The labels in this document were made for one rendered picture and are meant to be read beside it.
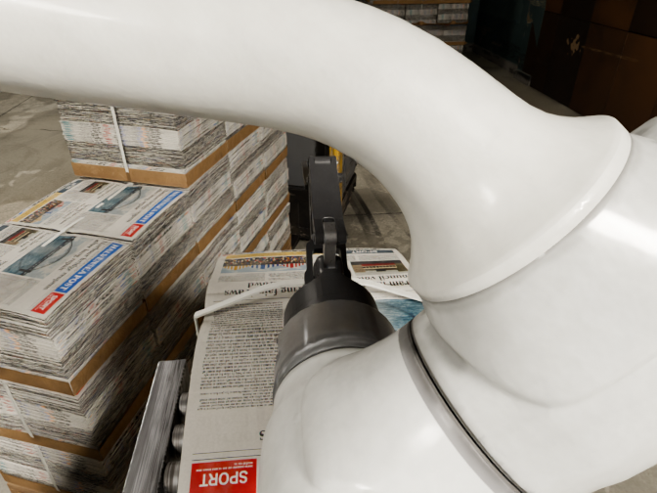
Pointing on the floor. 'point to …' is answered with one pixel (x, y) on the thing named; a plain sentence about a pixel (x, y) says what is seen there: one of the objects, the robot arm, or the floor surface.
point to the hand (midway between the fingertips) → (316, 227)
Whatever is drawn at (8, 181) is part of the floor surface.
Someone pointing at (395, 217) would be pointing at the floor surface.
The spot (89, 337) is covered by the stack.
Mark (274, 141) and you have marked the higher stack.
